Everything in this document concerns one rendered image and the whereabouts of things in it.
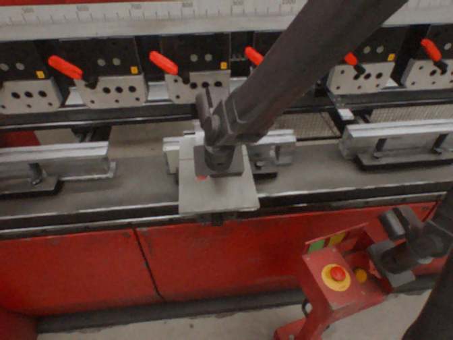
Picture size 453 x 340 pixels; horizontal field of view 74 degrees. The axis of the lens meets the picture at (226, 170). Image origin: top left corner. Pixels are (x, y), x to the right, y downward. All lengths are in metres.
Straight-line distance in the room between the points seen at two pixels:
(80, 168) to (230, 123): 0.63
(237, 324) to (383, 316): 0.71
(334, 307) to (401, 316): 1.01
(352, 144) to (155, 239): 0.68
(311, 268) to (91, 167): 0.68
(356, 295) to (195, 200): 0.47
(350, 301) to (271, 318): 0.82
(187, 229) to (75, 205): 0.32
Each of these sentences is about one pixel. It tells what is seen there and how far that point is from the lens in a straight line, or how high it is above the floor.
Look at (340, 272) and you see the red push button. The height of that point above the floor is 0.81.
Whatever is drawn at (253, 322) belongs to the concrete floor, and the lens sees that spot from 1.62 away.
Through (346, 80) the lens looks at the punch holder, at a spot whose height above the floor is 1.17.
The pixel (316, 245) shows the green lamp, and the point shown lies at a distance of 0.87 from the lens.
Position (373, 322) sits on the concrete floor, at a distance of 1.76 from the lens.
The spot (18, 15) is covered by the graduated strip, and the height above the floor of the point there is 1.34.
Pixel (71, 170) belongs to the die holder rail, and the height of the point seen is 0.92.
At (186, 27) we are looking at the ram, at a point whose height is 1.30.
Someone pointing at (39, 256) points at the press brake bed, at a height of 0.67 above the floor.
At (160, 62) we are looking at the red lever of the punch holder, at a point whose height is 1.25.
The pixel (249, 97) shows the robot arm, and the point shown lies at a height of 1.33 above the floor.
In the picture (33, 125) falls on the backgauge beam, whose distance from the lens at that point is 1.25.
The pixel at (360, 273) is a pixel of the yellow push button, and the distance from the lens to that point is 0.97.
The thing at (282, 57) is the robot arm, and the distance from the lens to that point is 0.34.
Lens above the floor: 1.53
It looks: 45 degrees down
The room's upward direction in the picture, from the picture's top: straight up
